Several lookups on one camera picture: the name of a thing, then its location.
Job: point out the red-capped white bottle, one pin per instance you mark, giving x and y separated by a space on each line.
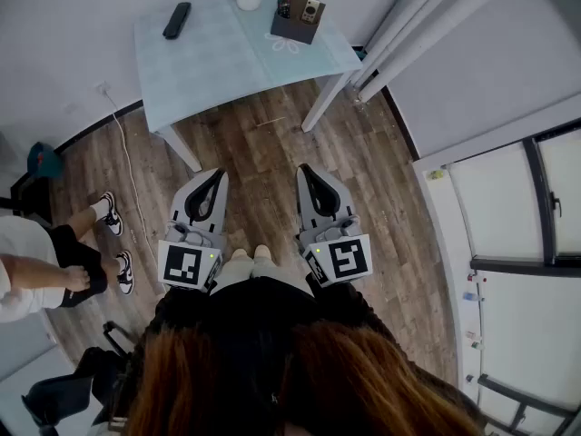
474 279

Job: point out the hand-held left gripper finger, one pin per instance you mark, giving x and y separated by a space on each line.
220 207
181 205

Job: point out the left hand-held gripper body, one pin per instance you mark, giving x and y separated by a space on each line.
179 264

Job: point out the person's shoe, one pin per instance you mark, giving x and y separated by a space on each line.
239 254
112 216
125 273
262 251

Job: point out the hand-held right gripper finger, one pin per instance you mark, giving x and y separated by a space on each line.
304 207
342 205

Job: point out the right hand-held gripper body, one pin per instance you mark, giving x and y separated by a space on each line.
347 259

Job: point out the small gold remote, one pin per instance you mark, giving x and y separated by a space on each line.
311 9

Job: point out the black remote control coloured buttons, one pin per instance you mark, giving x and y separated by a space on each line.
284 8

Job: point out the light blue table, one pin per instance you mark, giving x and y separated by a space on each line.
199 71

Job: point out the white pipe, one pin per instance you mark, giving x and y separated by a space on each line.
417 23
436 39
399 23

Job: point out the black chair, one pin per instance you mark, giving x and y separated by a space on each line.
32 198

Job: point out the person's right forearm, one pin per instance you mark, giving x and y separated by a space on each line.
345 302

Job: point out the small green object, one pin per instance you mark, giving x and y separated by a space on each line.
435 175

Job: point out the person's black top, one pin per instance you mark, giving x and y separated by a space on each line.
258 302

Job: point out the long black remote control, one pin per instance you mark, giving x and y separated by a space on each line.
177 21

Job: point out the black window frame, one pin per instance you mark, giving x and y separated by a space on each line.
542 198

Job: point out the dark brown organizer box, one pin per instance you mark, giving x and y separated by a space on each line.
290 30

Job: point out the teal dustpan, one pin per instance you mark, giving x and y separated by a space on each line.
360 54

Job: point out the black bag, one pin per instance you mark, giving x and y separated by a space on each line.
68 393

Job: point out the light blue table runner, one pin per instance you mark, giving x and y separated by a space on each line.
290 62

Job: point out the clear blue bottle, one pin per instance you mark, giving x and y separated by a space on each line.
469 296

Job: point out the person's beige trousers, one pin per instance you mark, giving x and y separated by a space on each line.
245 270

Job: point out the person's left shoe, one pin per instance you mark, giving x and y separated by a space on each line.
239 254

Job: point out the white wall socket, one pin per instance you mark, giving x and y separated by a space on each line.
103 87

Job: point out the person's right shoe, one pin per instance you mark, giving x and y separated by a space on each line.
262 251

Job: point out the person's left forearm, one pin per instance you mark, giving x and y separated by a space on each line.
181 302

